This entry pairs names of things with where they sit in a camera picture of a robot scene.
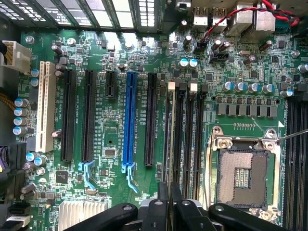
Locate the blue expansion slot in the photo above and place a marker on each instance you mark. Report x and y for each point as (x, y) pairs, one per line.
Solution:
(130, 115)

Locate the black fan header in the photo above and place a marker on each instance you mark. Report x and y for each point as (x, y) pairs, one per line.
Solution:
(200, 47)

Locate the black slot with blue clip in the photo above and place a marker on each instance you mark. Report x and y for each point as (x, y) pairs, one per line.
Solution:
(88, 115)

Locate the silver locking lever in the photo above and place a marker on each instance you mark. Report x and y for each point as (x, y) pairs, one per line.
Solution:
(293, 136)
(210, 168)

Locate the CPU socket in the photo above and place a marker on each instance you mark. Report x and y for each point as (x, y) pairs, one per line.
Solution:
(260, 183)

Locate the black square chip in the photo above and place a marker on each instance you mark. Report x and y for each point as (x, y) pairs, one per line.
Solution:
(62, 176)

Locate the green motherboard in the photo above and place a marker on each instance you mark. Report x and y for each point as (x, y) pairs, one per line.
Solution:
(113, 134)

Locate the short black expansion slot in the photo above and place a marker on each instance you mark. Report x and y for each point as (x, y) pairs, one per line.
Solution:
(111, 84)

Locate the white PCI expansion slot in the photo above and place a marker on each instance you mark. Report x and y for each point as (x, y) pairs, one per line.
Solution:
(45, 108)

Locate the black SATA connector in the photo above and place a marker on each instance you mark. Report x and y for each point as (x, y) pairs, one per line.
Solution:
(19, 209)

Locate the white-latched RAM slot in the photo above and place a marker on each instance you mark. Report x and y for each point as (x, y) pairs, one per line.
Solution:
(191, 134)

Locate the blue-topped capacitor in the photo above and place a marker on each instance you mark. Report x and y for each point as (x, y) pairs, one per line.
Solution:
(184, 63)
(267, 88)
(19, 130)
(20, 121)
(239, 87)
(20, 111)
(21, 102)
(252, 87)
(193, 63)
(227, 86)

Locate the long black expansion slot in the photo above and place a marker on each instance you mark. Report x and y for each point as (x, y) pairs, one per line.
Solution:
(68, 115)
(150, 120)

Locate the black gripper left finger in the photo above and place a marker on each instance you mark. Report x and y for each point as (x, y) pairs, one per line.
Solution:
(154, 216)

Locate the silver USB port block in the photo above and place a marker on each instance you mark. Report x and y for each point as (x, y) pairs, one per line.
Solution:
(200, 15)
(219, 16)

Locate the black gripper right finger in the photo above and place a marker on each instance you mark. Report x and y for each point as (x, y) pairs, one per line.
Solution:
(187, 216)

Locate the silver finned heat sink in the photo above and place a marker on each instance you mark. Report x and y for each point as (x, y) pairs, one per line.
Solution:
(81, 215)

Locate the silver rear port housing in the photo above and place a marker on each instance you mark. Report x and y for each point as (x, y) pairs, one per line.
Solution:
(238, 19)
(262, 26)

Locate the white power connector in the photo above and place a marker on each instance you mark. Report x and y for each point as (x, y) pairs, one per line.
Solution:
(16, 56)

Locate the metal socket frame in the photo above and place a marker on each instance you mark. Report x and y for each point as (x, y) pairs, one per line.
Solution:
(278, 168)

